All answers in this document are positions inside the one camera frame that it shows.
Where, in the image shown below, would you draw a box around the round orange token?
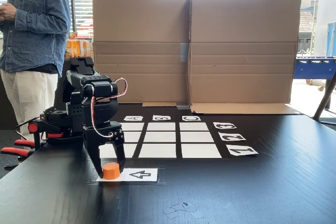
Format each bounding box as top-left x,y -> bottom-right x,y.
102,162 -> 121,181

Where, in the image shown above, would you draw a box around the white nine-square grid sheet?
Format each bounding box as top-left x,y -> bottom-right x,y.
99,121 -> 224,159

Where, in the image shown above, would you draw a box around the person's hand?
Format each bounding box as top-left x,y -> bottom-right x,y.
0,3 -> 17,22

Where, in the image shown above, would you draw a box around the white arrow paper sheet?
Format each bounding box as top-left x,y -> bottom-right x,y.
96,167 -> 159,183

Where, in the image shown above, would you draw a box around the orange packages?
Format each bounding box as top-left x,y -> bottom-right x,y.
64,31 -> 94,58

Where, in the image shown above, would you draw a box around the red and black clamp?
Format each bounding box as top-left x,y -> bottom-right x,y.
0,120 -> 65,172

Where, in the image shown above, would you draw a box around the brown cardboard box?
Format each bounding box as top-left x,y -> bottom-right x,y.
188,0 -> 302,115
92,0 -> 192,108

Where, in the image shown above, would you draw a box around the person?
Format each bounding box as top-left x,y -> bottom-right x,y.
0,0 -> 72,141

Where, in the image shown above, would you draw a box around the paper sheet number 3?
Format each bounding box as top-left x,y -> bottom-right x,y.
213,122 -> 238,130

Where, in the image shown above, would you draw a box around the paper sheet number 2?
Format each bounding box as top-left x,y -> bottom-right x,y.
218,133 -> 247,142

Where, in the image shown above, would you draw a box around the paper sheet number 1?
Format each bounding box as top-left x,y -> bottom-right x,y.
225,144 -> 259,157

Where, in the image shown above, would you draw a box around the blue foosball table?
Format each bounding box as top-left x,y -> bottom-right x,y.
292,55 -> 336,91

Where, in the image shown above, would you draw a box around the black slanted stand leg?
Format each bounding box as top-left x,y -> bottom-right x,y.
311,71 -> 336,126

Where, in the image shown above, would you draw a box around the red and white servo wire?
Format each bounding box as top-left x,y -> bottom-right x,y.
90,77 -> 129,139

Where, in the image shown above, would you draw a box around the black power cable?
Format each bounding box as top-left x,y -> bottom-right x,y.
14,115 -> 44,141

